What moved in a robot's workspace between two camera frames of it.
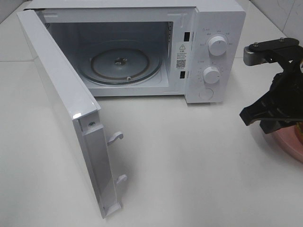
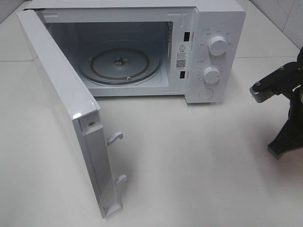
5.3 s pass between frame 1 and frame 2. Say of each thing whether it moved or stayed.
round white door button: stayed
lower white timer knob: stayed
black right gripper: moved
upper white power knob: stayed
